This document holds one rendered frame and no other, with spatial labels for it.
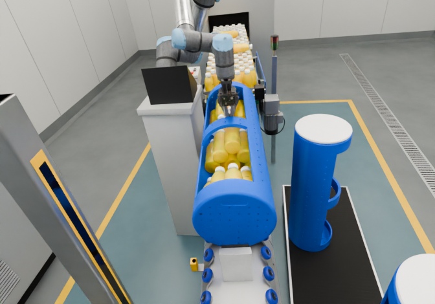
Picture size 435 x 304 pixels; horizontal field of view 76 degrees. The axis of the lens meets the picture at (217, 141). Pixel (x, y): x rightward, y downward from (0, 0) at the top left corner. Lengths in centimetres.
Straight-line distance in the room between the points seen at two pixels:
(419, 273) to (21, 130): 102
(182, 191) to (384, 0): 549
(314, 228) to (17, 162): 162
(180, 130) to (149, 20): 514
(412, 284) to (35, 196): 94
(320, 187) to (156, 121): 99
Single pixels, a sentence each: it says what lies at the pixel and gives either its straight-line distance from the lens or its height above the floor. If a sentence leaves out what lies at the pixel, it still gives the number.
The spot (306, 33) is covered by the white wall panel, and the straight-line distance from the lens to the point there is 633.
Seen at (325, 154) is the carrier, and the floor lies 96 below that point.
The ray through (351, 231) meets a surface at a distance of 222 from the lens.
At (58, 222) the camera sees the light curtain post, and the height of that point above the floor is 146.
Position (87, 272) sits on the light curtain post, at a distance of 73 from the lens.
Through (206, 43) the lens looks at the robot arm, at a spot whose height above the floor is 155.
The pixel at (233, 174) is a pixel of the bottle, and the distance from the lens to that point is 99.
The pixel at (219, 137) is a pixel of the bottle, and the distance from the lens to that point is 126.
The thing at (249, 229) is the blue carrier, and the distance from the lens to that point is 100.
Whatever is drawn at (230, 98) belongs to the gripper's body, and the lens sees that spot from 113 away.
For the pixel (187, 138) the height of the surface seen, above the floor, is 94.
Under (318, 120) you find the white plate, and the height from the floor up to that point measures 104.
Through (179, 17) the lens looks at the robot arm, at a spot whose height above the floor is 164.
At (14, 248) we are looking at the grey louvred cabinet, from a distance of 232.
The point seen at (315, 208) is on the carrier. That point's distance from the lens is 173.
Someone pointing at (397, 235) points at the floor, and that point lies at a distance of 251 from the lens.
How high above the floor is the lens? 185
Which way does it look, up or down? 34 degrees down
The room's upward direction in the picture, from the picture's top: 7 degrees counter-clockwise
